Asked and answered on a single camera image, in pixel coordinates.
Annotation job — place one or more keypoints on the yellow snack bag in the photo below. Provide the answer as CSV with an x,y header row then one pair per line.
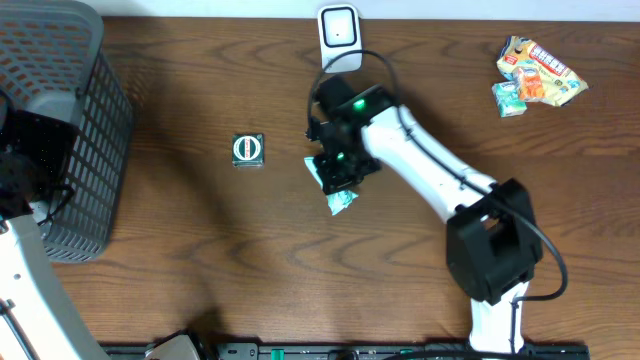
x,y
561,84

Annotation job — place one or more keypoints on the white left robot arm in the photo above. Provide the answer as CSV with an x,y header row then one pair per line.
x,y
38,319

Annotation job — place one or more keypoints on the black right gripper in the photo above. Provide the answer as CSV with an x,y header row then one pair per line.
x,y
333,181

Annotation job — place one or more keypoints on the grey plastic basket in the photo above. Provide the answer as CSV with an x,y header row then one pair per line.
x,y
52,64

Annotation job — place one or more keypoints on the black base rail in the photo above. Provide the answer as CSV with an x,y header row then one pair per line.
x,y
446,350

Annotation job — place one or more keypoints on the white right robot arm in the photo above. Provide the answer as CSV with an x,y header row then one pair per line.
x,y
492,246

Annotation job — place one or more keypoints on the orange Kleenex tissue pack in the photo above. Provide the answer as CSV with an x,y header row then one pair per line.
x,y
530,87

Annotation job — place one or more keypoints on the green round-logo box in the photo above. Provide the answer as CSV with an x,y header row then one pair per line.
x,y
248,150

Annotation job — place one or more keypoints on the teal snack packet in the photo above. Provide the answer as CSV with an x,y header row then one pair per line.
x,y
337,202

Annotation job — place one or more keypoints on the light blue tissue pack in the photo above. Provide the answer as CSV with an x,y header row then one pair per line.
x,y
507,99

